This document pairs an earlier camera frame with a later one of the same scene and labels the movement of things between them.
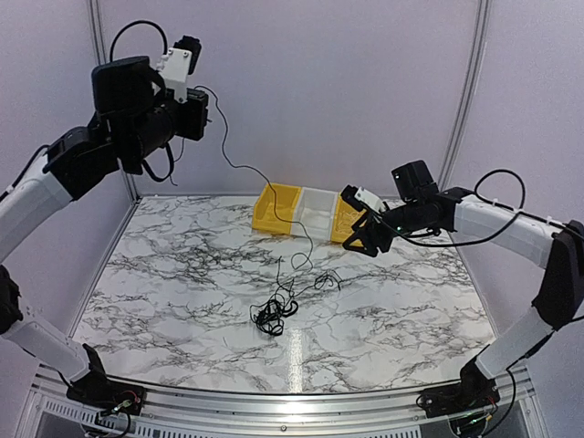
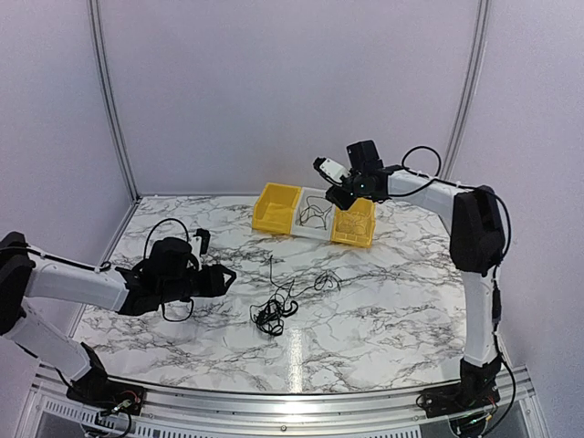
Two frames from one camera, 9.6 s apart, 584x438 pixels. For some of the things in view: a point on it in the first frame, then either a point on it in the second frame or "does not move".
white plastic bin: x=316 y=210 does not move
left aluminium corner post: x=97 y=22 does not move
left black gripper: x=193 y=126 to x=213 y=286
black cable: x=268 y=316 does not move
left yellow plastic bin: x=265 y=218 does not move
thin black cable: x=264 y=176 to x=314 y=211
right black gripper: x=367 y=234 to x=340 y=202
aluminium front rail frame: x=48 y=410 does not move
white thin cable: x=346 y=219 does not move
